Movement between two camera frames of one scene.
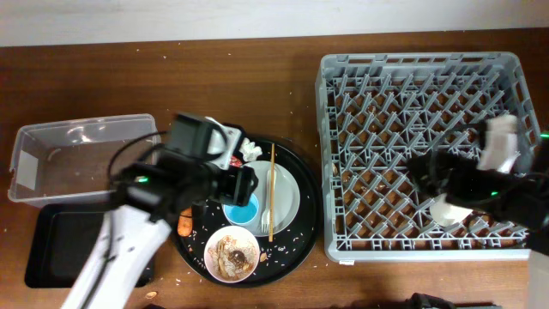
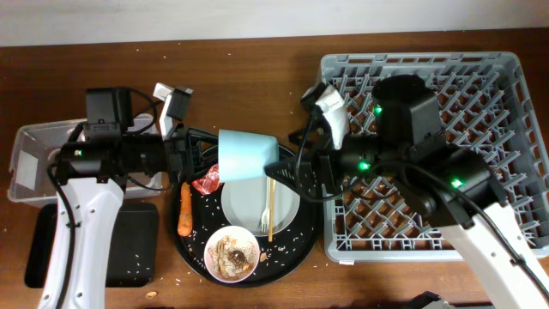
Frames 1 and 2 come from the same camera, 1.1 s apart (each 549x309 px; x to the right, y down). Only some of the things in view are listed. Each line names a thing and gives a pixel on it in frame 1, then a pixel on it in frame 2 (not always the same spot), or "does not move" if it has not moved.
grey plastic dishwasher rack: (376, 113) does not move
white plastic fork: (265, 219) does not move
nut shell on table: (151, 294) does not move
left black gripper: (234, 188) to (179, 149)
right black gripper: (465, 175) to (310, 160)
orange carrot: (185, 222) does not move
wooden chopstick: (272, 194) does not move
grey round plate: (286, 195) does not move
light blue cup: (241, 215) to (245, 155)
